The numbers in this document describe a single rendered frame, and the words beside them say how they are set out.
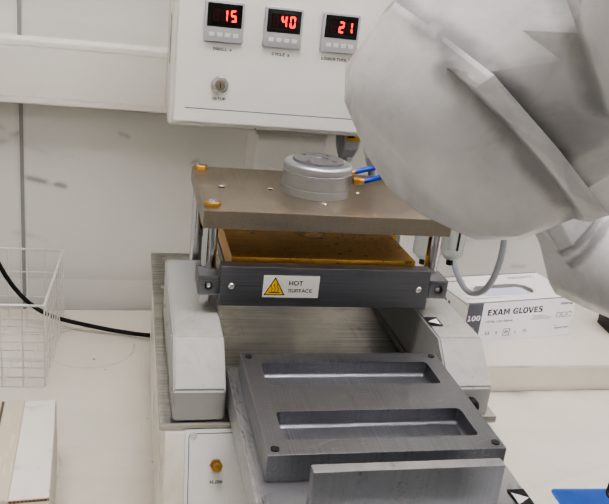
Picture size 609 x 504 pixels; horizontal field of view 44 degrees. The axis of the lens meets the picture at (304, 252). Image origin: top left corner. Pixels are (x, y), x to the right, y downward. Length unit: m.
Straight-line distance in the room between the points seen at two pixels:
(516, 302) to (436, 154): 1.08
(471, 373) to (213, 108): 0.45
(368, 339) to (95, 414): 0.40
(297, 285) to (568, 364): 0.64
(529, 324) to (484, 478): 0.78
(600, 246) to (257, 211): 0.33
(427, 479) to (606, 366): 0.80
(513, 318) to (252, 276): 0.65
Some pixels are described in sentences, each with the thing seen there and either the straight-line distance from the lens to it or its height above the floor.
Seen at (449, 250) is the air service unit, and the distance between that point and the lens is 1.09.
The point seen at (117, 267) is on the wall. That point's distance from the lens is 1.38.
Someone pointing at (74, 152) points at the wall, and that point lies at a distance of 1.32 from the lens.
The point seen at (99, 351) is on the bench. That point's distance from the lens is 1.25.
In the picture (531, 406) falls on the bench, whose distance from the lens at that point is 1.26.
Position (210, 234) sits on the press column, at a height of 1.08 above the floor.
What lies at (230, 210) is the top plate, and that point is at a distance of 0.77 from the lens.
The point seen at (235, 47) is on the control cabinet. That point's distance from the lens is 0.96.
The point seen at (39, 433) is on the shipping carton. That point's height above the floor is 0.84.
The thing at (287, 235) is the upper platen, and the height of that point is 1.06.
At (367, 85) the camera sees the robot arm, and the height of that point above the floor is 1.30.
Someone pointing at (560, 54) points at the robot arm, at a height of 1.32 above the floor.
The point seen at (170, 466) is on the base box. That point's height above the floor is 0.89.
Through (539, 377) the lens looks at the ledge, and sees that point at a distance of 1.30.
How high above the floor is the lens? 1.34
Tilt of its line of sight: 20 degrees down
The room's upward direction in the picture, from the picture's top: 7 degrees clockwise
